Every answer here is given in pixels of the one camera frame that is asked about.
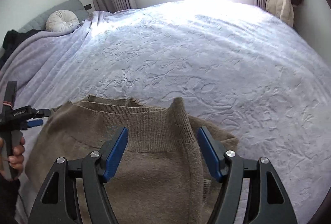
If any brown knit sweater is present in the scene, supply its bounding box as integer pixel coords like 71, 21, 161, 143
25, 96, 238, 223

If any dark clothing near pillow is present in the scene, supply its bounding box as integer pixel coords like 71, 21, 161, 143
0, 29, 40, 69

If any person's left hand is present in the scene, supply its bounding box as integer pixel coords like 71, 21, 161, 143
1, 137, 25, 181

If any lavender embossed bedspread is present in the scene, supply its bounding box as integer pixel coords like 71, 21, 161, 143
1, 2, 330, 223

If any grey upholstered headboard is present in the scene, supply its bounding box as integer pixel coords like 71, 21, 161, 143
18, 0, 90, 34

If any round white pleated cushion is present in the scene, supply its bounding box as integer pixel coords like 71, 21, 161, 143
46, 10, 79, 32

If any cream jacket hanging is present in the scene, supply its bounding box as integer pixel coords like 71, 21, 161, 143
266, 0, 294, 27

